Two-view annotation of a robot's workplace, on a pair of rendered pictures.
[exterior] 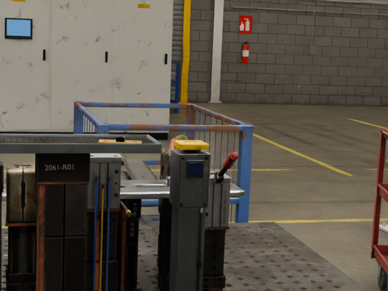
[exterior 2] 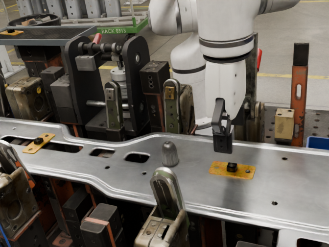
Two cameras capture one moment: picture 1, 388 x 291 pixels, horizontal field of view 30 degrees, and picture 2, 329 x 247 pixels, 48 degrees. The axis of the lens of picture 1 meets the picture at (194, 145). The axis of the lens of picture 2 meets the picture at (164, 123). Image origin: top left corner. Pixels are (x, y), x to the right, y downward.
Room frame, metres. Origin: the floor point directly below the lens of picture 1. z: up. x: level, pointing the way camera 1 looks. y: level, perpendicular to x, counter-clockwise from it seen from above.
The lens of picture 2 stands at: (2.03, 1.31, 1.44)
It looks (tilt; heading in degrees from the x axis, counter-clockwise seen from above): 29 degrees down; 222
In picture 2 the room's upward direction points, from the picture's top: 8 degrees counter-clockwise
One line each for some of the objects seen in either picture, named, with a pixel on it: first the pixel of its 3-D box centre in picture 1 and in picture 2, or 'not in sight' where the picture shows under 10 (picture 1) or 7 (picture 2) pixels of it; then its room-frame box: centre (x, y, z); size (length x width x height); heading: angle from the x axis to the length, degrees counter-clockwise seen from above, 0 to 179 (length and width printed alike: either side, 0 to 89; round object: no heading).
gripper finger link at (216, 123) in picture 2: not in sight; (221, 109); (1.58, 1.03, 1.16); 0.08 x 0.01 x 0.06; 15
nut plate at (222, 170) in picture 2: not in sight; (231, 167); (1.54, 1.02, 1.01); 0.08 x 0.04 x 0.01; 105
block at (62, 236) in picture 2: not in sight; (59, 189); (1.65, 0.56, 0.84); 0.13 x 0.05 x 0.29; 15
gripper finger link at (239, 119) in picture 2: not in sight; (236, 106); (1.48, 1.00, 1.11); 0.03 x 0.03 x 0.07; 15
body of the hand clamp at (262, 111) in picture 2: not in sight; (250, 171); (1.38, 0.97, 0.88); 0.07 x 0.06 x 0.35; 15
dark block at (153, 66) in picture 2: not in sight; (164, 137); (1.39, 0.73, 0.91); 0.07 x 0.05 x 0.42; 15
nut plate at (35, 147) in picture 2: not in sight; (38, 141); (1.66, 0.57, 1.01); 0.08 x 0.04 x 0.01; 15
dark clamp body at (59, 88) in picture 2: not in sight; (83, 137); (1.48, 0.48, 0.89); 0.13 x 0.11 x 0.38; 15
